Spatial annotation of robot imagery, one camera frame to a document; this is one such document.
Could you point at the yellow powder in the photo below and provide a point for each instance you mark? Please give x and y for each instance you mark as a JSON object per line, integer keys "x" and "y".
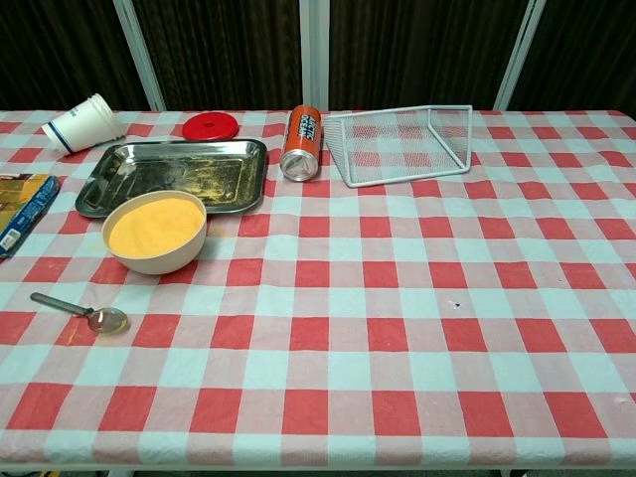
{"x": 154, "y": 228}

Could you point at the yellow blue cardboard box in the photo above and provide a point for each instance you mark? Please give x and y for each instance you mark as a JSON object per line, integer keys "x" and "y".
{"x": 25, "y": 208}

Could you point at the silver metal spoon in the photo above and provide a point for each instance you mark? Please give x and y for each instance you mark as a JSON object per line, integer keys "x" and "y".
{"x": 107, "y": 319}

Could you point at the stacked white paper cups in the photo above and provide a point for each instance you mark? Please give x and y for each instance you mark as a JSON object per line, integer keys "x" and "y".
{"x": 84, "y": 126}

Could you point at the orange soda can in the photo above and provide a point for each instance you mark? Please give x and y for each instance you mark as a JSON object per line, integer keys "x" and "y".
{"x": 301, "y": 139}

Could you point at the red round plastic lid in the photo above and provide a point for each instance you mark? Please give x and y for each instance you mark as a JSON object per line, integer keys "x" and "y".
{"x": 211, "y": 126}

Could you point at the white partition post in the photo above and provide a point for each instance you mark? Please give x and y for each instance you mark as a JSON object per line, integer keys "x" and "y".
{"x": 314, "y": 54}
{"x": 519, "y": 54}
{"x": 139, "y": 54}

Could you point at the red white checkered tablecloth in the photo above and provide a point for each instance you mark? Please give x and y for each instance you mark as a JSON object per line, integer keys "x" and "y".
{"x": 348, "y": 298}

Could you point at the dark brown curtain panel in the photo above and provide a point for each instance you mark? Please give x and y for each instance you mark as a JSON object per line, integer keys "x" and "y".
{"x": 54, "y": 45}
{"x": 417, "y": 49}
{"x": 586, "y": 49}
{"x": 223, "y": 49}

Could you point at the yellow bowl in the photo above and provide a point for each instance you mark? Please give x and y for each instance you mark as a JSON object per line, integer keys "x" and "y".
{"x": 159, "y": 264}

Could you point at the stainless steel rectangular tray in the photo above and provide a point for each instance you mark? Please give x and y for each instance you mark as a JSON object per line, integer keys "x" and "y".
{"x": 189, "y": 169}

